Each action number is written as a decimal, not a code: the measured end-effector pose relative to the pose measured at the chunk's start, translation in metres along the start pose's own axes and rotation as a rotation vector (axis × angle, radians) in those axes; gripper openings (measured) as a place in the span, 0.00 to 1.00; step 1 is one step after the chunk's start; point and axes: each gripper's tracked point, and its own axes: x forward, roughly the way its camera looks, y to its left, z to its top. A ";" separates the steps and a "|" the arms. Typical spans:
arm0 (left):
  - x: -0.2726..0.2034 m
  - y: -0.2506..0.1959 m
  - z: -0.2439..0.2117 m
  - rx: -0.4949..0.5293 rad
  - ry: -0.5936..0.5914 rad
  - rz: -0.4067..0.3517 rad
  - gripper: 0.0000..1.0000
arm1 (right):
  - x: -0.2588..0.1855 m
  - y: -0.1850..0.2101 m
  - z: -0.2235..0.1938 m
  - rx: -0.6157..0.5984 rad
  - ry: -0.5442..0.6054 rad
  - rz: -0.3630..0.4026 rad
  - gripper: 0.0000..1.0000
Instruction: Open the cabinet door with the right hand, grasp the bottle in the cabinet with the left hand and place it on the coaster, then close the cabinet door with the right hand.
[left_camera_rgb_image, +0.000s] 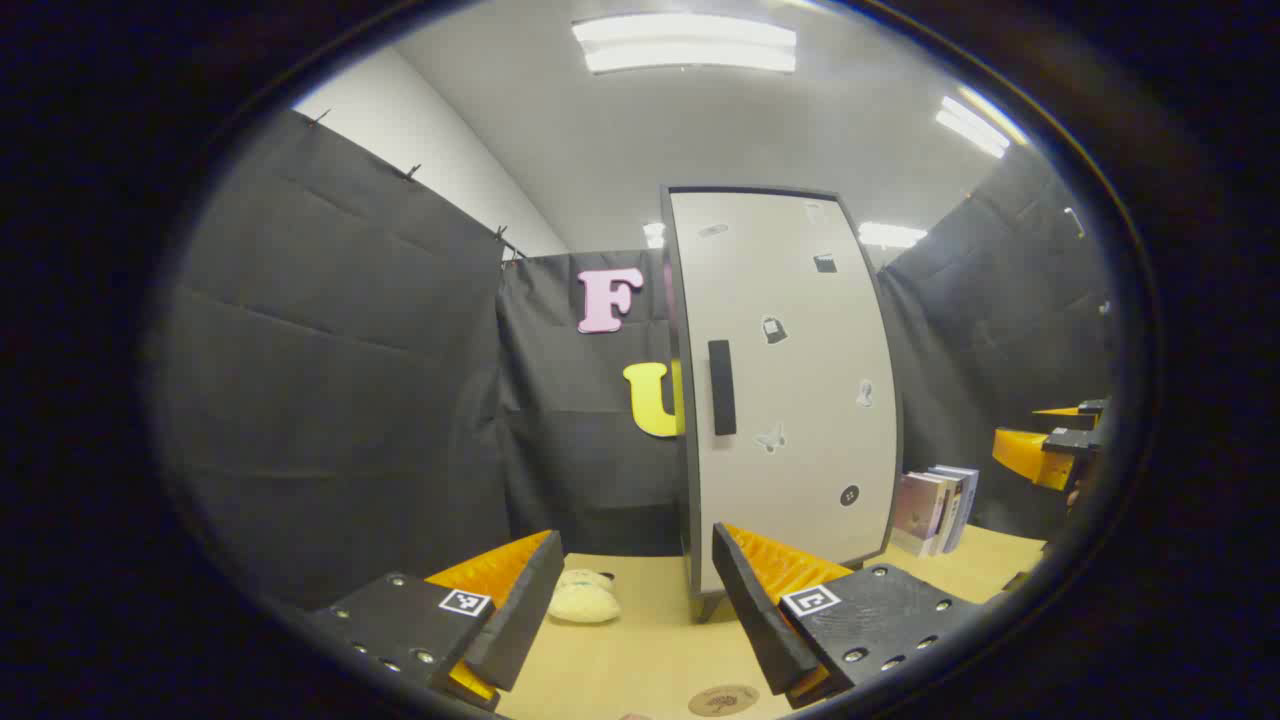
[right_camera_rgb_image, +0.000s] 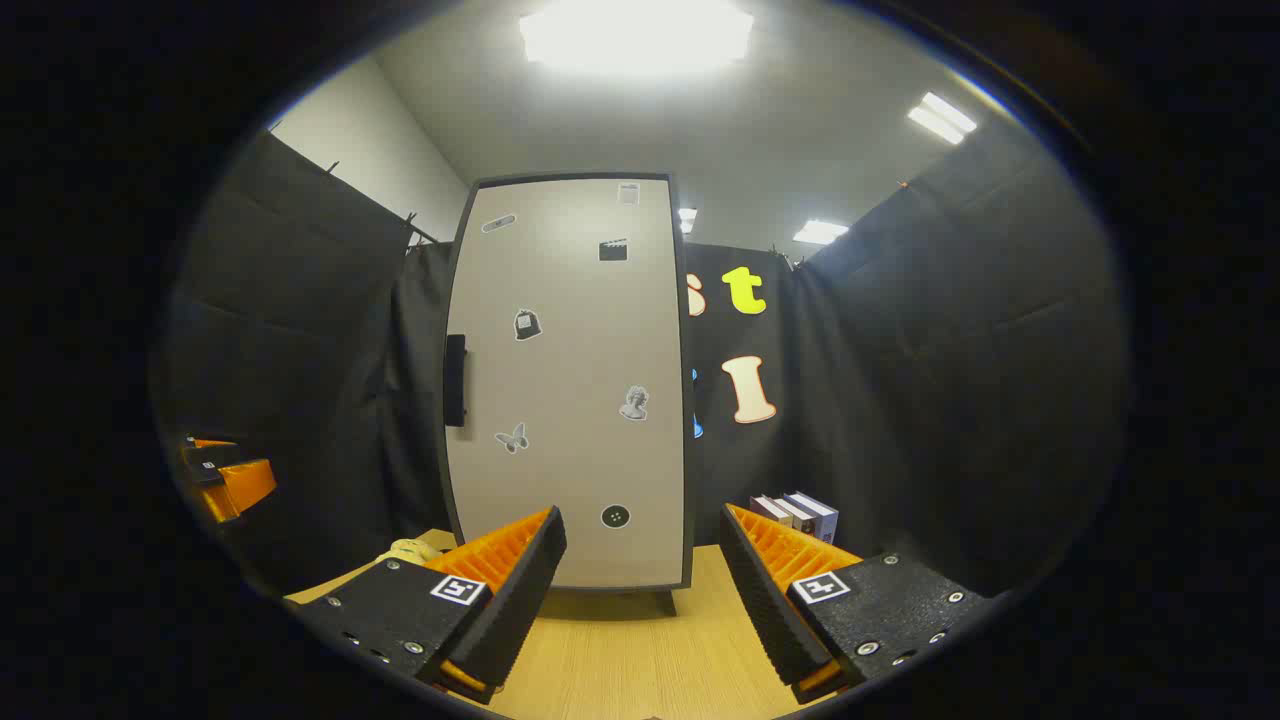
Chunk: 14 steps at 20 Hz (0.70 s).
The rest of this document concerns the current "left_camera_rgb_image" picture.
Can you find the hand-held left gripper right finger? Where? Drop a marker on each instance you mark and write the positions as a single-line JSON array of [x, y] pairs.
[[755, 610]]

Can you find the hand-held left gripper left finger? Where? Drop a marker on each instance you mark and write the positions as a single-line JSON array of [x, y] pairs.
[[525, 610]]

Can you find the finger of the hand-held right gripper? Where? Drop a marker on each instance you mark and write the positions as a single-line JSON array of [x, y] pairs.
[[1025, 455], [1065, 413]]

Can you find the round brown coaster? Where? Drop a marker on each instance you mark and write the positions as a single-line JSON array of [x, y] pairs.
[[723, 700]]

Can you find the white cabinet door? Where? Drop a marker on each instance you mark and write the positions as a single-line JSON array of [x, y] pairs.
[[800, 400]]

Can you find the grey cabinet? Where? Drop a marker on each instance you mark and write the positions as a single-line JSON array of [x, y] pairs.
[[689, 540]]

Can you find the cream plush toy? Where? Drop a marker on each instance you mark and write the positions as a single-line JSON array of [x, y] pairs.
[[583, 600]]

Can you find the white book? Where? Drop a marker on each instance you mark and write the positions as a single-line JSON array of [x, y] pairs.
[[950, 515], [968, 500]]

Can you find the black backdrop cloth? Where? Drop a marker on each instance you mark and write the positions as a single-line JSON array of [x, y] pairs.
[[350, 380]]

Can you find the large ceiling light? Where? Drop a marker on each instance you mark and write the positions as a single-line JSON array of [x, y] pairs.
[[685, 42]]

